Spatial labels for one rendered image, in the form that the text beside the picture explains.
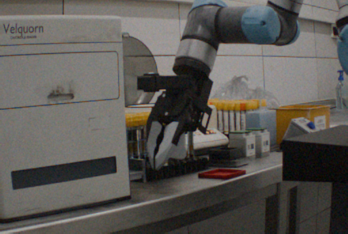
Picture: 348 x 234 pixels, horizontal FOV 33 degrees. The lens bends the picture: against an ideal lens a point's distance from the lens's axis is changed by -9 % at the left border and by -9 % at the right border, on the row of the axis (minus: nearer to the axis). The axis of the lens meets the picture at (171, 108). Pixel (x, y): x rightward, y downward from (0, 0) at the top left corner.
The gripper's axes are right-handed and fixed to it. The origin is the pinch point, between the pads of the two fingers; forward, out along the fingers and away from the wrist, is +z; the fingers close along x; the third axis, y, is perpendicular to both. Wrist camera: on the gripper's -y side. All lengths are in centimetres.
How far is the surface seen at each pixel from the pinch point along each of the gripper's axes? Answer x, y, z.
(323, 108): -1, 57, -38
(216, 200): -8.5, 9.7, 3.4
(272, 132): 7, 45, -26
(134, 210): -8.5, -10.0, 12.2
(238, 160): -0.6, 23.6, -9.8
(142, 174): -3.3, -5.5, 4.5
